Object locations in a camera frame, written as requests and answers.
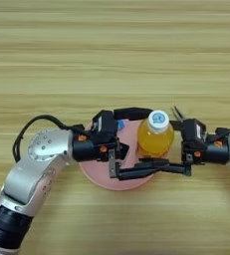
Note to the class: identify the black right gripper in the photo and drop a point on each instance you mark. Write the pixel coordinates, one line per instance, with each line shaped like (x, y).
(206, 152)

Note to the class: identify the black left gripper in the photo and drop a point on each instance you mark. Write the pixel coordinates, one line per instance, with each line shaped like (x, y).
(86, 150)

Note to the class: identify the orange juice bottle white cap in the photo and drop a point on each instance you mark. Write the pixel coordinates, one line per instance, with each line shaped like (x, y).
(154, 137)

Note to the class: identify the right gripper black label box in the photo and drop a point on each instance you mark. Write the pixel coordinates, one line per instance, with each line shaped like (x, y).
(193, 131)

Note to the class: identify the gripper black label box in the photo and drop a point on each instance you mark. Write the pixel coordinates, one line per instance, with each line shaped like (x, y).
(104, 127)
(193, 131)

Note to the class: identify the orange black needle-nose pliers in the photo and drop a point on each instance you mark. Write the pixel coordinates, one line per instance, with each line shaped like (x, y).
(179, 113)

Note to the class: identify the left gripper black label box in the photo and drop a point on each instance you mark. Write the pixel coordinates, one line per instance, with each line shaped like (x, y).
(104, 127)

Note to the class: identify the pink round plate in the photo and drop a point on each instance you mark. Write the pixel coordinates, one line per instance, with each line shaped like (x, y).
(96, 172)

